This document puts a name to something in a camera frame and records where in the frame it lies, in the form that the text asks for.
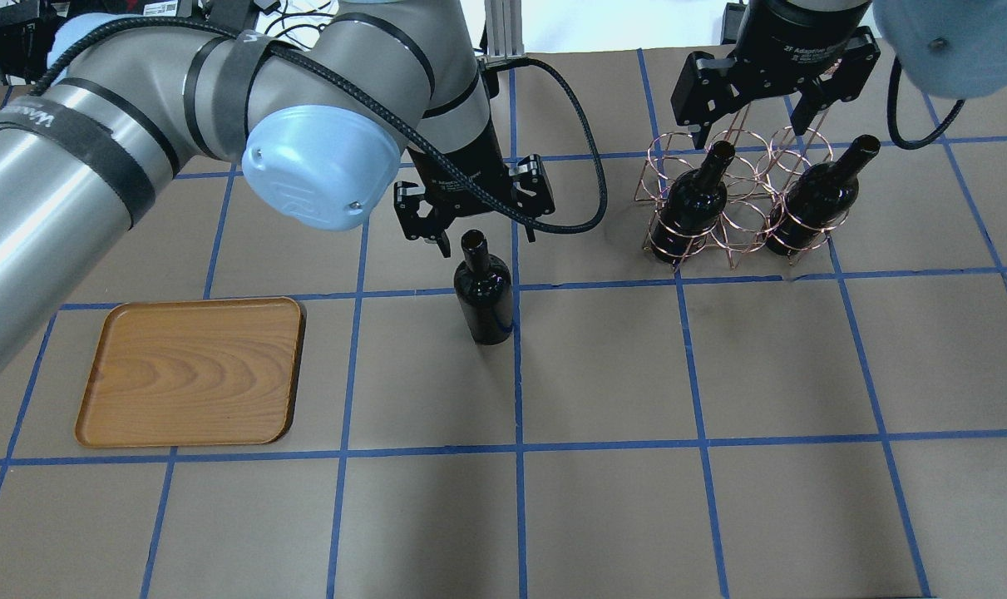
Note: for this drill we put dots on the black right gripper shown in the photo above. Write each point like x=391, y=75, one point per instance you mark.
x=790, y=37

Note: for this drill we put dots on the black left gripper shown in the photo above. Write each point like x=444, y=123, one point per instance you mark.
x=460, y=169

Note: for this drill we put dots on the dark wine bottle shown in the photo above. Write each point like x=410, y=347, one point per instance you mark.
x=692, y=207
x=483, y=286

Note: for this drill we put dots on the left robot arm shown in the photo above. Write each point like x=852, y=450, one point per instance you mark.
x=320, y=133

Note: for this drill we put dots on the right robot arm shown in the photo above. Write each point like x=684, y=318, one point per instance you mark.
x=949, y=49

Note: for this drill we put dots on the dark wine bottle far end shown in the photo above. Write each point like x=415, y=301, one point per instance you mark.
x=819, y=197

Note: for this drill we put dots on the wooden tray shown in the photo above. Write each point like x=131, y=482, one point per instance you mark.
x=208, y=372

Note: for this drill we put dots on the black power adapter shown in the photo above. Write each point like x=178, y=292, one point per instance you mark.
x=731, y=21

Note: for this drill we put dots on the copper wire bottle basket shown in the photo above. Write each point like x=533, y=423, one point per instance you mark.
x=764, y=170

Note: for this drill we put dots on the aluminium frame post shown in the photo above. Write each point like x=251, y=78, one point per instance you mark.
x=503, y=32

